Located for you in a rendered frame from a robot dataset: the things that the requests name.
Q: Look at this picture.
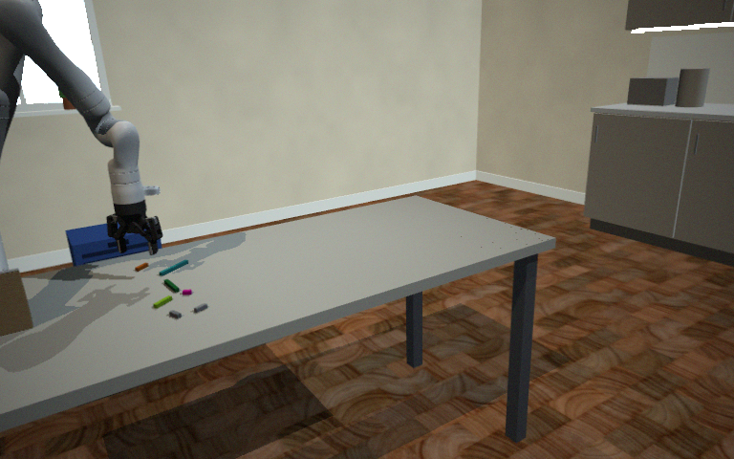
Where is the turquoise rod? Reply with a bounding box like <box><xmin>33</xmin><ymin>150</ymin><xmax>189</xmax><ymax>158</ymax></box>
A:
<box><xmin>160</xmin><ymin>260</ymin><xmax>188</xmax><ymax>276</ymax></box>

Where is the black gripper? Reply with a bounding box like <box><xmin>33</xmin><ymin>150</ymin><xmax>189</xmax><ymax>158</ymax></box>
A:
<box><xmin>106</xmin><ymin>199</ymin><xmax>163</xmax><ymax>255</ymax></box>

